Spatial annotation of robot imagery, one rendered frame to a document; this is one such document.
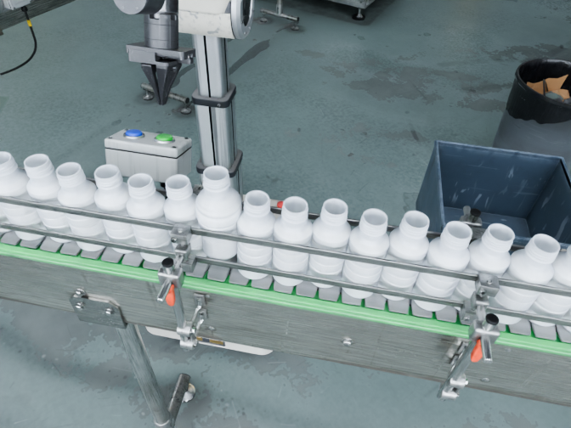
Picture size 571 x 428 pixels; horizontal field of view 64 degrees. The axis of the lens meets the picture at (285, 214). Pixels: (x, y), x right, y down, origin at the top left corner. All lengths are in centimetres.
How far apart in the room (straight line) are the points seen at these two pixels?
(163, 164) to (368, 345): 49
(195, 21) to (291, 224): 68
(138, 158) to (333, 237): 40
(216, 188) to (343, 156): 206
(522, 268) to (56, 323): 174
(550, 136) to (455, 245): 174
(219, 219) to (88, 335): 137
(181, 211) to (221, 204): 7
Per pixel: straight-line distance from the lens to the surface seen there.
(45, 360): 200
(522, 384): 94
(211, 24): 120
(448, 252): 69
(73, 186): 78
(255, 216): 67
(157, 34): 83
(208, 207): 68
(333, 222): 67
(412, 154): 281
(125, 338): 112
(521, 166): 132
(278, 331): 85
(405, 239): 68
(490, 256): 71
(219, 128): 138
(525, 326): 84
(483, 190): 135
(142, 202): 73
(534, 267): 73
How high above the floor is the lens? 162
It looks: 45 degrees down
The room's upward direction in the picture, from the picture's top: 3 degrees clockwise
